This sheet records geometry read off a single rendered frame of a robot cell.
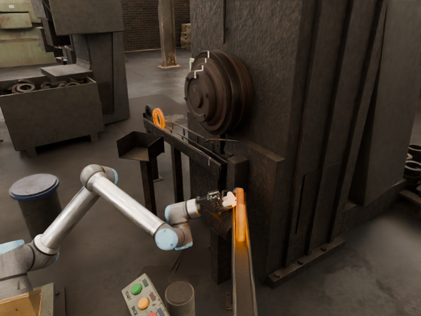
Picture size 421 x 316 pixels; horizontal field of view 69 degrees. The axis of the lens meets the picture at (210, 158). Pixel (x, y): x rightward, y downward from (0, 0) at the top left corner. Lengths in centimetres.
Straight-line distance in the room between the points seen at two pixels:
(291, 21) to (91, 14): 303
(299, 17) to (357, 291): 161
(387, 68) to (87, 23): 322
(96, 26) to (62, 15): 37
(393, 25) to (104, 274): 222
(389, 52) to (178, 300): 162
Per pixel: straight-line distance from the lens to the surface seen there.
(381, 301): 223
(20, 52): 1060
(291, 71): 146
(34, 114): 393
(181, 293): 137
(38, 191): 243
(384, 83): 203
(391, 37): 196
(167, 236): 138
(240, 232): 130
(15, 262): 191
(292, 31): 145
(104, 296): 213
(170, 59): 885
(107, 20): 422
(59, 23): 404
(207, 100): 162
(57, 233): 193
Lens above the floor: 158
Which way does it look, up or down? 27 degrees down
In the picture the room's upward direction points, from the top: 1 degrees counter-clockwise
